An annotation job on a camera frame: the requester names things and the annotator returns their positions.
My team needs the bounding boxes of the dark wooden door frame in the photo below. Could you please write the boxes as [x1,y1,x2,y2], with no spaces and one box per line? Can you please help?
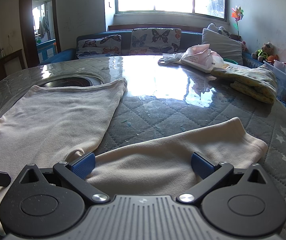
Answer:
[19,0,62,68]

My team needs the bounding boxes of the clear crumpled plastic bag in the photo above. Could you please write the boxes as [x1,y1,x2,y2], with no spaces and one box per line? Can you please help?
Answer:
[158,53,182,66]

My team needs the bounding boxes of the pink pack in plastic bag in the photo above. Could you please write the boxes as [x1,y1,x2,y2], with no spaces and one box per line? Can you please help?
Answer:
[180,44,224,74]

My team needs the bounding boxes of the hanging clothes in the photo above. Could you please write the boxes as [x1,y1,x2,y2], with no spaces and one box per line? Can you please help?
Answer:
[38,16,50,40]

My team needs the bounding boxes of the blue sofa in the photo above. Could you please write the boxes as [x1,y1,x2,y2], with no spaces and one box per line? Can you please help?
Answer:
[39,30,286,122]

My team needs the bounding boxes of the colourful pinwheel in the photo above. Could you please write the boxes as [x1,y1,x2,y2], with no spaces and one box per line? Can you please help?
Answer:
[230,5,244,41]

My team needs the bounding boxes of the grey white plush toy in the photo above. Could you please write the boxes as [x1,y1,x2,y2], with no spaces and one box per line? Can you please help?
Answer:
[207,23,231,38]

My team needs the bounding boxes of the small butterfly print pillow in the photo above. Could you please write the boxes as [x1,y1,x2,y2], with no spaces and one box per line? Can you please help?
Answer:
[76,34,122,58]

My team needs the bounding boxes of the teddy bear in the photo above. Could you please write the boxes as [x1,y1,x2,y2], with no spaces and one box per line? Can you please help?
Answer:
[251,42,274,62]

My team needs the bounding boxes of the round black induction cooktop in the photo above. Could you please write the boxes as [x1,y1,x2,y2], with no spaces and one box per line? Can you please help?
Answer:
[37,73,108,88]

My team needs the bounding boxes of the large butterfly print pillow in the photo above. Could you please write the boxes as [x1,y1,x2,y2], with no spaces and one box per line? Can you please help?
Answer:
[130,28,182,55]

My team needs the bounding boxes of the cream pants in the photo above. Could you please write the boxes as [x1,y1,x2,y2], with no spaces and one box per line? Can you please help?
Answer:
[0,77,268,233]

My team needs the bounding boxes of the dark wooden sideboard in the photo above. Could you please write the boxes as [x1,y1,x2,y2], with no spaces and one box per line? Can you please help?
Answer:
[0,49,26,87]

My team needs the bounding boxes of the grey pillow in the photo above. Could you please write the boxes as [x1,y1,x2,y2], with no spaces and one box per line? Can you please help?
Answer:
[202,28,244,65]

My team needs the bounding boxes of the folded yellow blanket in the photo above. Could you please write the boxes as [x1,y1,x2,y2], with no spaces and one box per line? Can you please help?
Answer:
[211,65,278,104]

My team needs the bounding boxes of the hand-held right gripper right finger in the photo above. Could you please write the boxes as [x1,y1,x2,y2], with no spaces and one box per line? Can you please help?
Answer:
[177,152,269,203]

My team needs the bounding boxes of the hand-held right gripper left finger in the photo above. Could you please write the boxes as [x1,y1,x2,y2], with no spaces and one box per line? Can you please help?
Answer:
[14,152,110,203]

